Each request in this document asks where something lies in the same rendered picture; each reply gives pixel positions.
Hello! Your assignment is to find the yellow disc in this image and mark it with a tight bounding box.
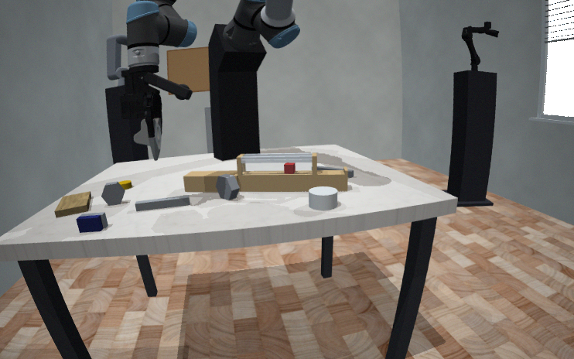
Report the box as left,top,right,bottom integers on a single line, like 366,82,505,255
119,180,132,190

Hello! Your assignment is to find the tan wooden block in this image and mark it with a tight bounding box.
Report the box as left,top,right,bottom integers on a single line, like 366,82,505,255
54,191,91,217

